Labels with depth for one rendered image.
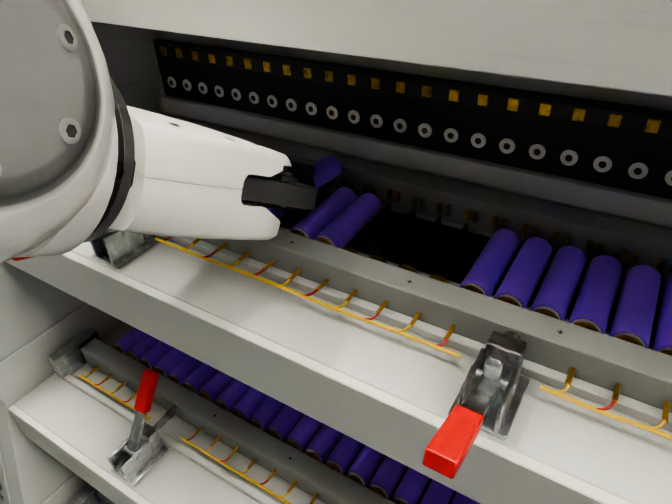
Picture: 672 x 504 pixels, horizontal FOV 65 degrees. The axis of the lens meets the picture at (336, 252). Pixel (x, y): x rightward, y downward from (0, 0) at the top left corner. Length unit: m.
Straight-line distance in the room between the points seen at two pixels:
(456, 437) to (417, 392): 0.07
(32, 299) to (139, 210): 0.37
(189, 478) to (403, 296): 0.27
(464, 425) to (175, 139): 0.16
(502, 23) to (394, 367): 0.17
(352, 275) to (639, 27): 0.19
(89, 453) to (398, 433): 0.33
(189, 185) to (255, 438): 0.29
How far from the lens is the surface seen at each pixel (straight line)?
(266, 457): 0.46
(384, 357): 0.29
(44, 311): 0.59
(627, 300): 0.33
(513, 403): 0.28
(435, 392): 0.28
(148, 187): 0.22
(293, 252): 0.33
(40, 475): 0.69
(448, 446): 0.20
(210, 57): 0.51
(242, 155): 0.25
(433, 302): 0.29
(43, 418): 0.59
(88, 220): 0.21
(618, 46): 0.21
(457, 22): 0.22
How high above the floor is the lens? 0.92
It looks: 23 degrees down
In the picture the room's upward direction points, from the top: 6 degrees clockwise
